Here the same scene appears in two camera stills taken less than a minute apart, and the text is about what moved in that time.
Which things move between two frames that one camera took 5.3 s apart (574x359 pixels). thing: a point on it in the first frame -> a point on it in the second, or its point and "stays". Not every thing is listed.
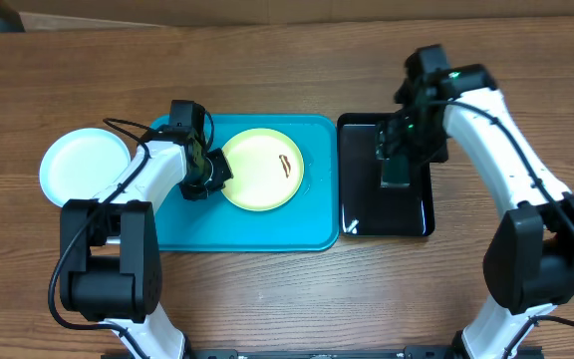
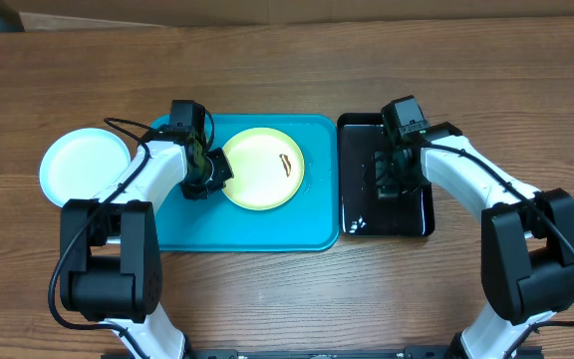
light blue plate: x=81 y=164 stays
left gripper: x=222 y=173 stays
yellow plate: x=267 y=167 stays
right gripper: x=392 y=143 -> x=385 y=180
